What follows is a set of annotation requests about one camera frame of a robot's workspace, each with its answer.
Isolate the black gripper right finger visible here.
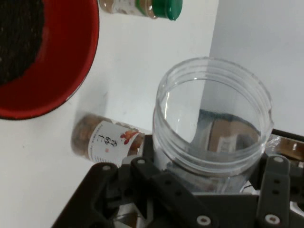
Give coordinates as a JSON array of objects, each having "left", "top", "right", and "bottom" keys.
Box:
[{"left": 248, "top": 154, "right": 304, "bottom": 228}]

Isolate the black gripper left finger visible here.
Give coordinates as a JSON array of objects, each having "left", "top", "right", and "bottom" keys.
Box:
[{"left": 51, "top": 134, "right": 219, "bottom": 228}]

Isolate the clear plastic jar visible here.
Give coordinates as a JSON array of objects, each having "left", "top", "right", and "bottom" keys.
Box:
[{"left": 152, "top": 56, "right": 275, "bottom": 198}]

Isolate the white-lidded spice jar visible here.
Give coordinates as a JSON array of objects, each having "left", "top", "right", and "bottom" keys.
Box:
[{"left": 71, "top": 114, "right": 146, "bottom": 167}]

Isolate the red bowl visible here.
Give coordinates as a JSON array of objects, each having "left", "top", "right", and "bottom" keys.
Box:
[{"left": 0, "top": 0, "right": 100, "bottom": 121}]

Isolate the green-capped spice bottle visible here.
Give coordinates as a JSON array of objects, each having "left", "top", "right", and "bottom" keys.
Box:
[{"left": 98, "top": 0, "right": 184, "bottom": 22}]

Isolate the black seed pile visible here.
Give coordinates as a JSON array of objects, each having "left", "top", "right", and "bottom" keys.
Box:
[{"left": 0, "top": 0, "right": 46, "bottom": 86}]

